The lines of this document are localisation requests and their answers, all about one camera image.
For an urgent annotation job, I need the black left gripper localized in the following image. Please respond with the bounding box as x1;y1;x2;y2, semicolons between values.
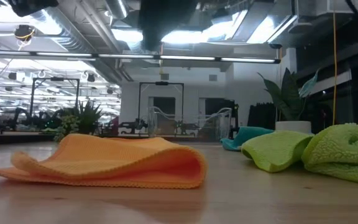
7;0;58;18

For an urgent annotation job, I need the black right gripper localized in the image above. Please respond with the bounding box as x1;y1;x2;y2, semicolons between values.
139;0;199;52

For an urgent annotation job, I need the teal microfiber towel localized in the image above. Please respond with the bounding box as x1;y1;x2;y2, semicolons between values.
219;126;275;152

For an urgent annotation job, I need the orange microfiber towel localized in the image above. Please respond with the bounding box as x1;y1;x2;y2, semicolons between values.
0;133;208;190

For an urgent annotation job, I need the green microfiber towel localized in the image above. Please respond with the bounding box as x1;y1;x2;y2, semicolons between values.
241;123;358;186

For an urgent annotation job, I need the round ceiling device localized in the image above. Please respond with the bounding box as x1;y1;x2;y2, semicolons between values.
13;24;36;43

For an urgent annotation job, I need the long ceiling light bar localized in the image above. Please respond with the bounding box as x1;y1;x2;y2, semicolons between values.
0;49;282;65

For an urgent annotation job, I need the clear plastic bin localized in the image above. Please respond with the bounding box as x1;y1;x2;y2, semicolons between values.
147;106;232;140

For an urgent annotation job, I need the small green succulent plant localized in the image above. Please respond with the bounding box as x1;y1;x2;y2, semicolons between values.
53;99;104;142

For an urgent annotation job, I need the snake plant in white pot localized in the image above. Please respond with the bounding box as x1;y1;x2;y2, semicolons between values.
258;67;319;134

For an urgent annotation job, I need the round silver ceiling duct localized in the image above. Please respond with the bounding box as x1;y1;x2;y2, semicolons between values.
104;0;131;20

